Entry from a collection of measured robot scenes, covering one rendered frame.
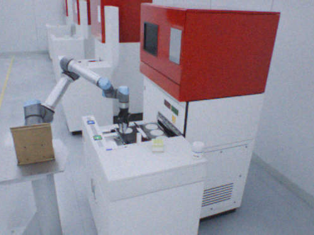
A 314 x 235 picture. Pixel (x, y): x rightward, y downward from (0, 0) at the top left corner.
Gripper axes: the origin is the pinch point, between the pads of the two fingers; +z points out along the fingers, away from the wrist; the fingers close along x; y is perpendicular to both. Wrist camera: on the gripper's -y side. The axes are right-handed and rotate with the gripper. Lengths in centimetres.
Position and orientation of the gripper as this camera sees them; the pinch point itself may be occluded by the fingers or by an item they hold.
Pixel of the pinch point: (123, 132)
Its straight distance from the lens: 211.1
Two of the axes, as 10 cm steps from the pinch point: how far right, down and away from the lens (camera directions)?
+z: -0.4, 9.1, 4.1
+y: 2.6, -3.9, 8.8
